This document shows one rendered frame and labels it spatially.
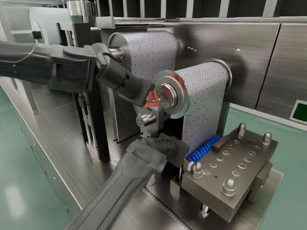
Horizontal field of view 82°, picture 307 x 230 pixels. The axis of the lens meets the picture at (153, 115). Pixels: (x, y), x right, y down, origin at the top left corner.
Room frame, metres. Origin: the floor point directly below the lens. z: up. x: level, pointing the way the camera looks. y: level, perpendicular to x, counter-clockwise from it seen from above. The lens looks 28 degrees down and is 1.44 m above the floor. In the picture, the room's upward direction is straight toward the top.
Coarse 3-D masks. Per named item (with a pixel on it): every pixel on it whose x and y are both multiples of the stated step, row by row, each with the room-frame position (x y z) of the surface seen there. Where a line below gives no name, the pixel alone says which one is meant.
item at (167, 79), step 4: (164, 76) 0.50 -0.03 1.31; (168, 76) 0.49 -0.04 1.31; (160, 80) 0.51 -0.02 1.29; (164, 80) 0.49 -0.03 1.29; (168, 80) 0.48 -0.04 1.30; (172, 80) 0.47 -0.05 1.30; (156, 84) 0.52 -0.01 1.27; (172, 84) 0.47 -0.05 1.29; (176, 84) 0.46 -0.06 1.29; (176, 88) 0.46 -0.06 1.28; (180, 88) 0.45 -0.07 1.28; (180, 92) 0.45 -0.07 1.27; (180, 96) 0.45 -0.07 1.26; (180, 100) 0.45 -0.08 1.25; (180, 104) 0.45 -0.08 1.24; (172, 108) 0.47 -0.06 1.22; (176, 108) 0.46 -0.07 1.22; (180, 108) 0.45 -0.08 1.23; (168, 112) 0.48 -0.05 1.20; (172, 112) 0.47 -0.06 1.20; (176, 112) 0.46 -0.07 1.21
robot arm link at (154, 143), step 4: (144, 140) 0.35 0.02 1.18; (148, 140) 0.35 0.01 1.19; (152, 140) 0.35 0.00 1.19; (156, 140) 0.36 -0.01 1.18; (160, 140) 0.37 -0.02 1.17; (148, 144) 0.34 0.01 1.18; (152, 144) 0.34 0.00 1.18; (156, 144) 0.34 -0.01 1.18; (160, 144) 0.35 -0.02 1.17; (164, 144) 0.36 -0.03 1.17; (156, 148) 0.33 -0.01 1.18; (160, 148) 0.34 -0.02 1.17; (164, 148) 0.35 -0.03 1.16; (164, 152) 0.35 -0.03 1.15
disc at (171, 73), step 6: (162, 72) 0.51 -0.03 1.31; (168, 72) 0.49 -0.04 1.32; (174, 72) 0.48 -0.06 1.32; (156, 78) 0.52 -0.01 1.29; (174, 78) 0.47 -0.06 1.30; (180, 78) 0.46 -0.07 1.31; (180, 84) 0.46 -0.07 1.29; (186, 90) 0.44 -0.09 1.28; (186, 96) 0.44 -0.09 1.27; (186, 102) 0.44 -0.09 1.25; (186, 108) 0.44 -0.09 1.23; (168, 114) 0.49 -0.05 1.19; (174, 114) 0.47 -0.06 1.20; (180, 114) 0.45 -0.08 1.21
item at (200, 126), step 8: (216, 104) 0.58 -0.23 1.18; (200, 112) 0.50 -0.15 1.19; (208, 112) 0.54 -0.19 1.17; (216, 112) 0.58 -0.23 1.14; (184, 120) 0.45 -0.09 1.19; (192, 120) 0.47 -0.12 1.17; (200, 120) 0.51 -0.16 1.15; (208, 120) 0.55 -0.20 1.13; (216, 120) 0.59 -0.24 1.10; (184, 128) 0.45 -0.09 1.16; (192, 128) 0.48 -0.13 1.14; (200, 128) 0.51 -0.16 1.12; (208, 128) 0.56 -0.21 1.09; (216, 128) 0.60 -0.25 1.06; (184, 136) 0.45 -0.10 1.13; (192, 136) 0.48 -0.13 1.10; (200, 136) 0.52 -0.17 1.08; (208, 136) 0.56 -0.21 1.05; (192, 144) 0.49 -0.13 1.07; (200, 144) 0.53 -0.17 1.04; (192, 152) 0.49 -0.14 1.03
